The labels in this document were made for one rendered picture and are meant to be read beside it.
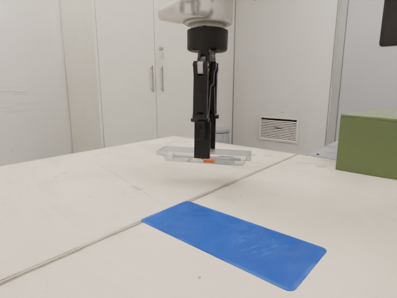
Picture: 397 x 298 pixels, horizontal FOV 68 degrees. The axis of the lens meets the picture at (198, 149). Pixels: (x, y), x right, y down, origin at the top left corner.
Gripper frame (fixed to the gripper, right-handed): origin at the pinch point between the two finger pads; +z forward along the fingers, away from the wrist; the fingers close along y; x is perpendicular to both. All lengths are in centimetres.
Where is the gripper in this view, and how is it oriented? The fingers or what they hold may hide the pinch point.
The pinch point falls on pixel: (205, 139)
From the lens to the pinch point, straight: 57.7
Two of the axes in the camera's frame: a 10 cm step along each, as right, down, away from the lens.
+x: -9.8, -0.6, 2.0
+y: 2.0, -1.9, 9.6
